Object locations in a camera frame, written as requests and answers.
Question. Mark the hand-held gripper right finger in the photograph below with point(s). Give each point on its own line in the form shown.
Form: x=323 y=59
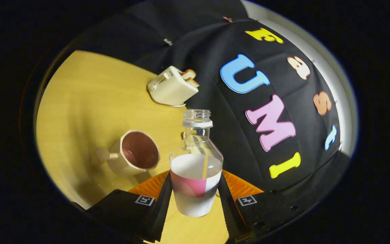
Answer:
x=230 y=217

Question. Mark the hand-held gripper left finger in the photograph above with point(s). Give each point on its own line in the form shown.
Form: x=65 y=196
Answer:
x=159 y=213

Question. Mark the clear juice bottle pink label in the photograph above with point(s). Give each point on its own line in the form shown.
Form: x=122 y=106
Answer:
x=195 y=203

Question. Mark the cream toaster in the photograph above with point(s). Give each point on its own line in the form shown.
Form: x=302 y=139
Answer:
x=171 y=89

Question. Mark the toast slice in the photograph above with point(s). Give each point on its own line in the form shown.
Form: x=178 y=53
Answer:
x=193 y=82
x=188 y=74

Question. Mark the wooden table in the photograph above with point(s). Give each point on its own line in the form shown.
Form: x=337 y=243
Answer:
x=80 y=101

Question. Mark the white clip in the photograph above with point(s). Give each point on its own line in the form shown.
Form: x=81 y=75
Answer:
x=168 y=41

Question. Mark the pink clip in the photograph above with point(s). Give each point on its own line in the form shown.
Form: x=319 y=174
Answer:
x=228 y=19

